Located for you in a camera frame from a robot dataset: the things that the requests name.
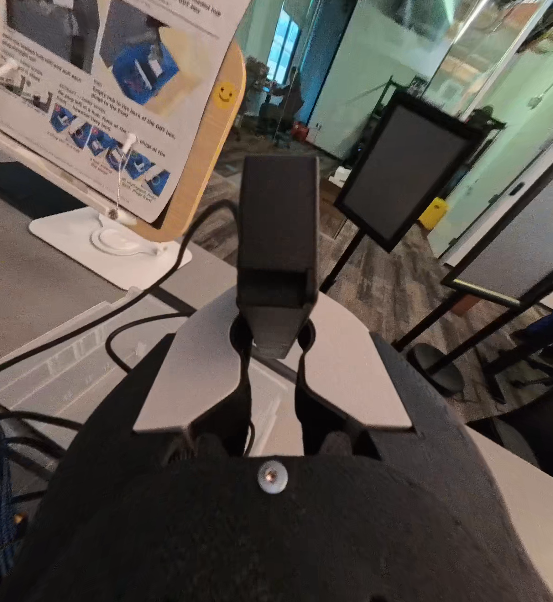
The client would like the clear plastic bin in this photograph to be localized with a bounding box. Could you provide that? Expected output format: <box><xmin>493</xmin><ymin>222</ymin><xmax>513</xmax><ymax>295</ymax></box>
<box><xmin>0</xmin><ymin>290</ymin><xmax>305</xmax><ymax>457</ymax></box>

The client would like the black office chair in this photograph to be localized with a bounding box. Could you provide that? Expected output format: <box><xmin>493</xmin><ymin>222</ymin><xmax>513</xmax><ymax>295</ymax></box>
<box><xmin>258</xmin><ymin>66</ymin><xmax>307</xmax><ymax>151</ymax></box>

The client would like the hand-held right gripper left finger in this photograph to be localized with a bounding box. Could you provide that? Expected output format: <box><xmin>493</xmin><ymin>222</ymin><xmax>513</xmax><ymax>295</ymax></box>
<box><xmin>134</xmin><ymin>287</ymin><xmax>253</xmax><ymax>435</ymax></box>

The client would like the instruction sheet on stand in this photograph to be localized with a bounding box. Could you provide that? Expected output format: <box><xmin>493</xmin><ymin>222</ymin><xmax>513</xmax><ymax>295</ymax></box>
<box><xmin>0</xmin><ymin>0</ymin><xmax>247</xmax><ymax>243</ymax></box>

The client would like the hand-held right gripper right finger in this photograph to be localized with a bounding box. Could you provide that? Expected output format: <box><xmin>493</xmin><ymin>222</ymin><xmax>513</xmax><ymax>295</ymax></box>
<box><xmin>295</xmin><ymin>292</ymin><xmax>414</xmax><ymax>433</ymax></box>

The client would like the black monitor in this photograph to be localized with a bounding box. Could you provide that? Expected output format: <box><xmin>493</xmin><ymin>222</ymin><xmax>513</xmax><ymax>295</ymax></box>
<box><xmin>316</xmin><ymin>90</ymin><xmax>491</xmax><ymax>294</ymax></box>

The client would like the white stand base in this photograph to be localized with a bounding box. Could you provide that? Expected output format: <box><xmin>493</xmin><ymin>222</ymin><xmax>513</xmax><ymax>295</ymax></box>
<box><xmin>28</xmin><ymin>207</ymin><xmax>192</xmax><ymax>290</ymax></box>

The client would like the black 7-port USB hub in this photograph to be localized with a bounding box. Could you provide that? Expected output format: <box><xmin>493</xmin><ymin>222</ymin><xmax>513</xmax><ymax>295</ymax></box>
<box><xmin>0</xmin><ymin>200</ymin><xmax>241</xmax><ymax>391</ymax></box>

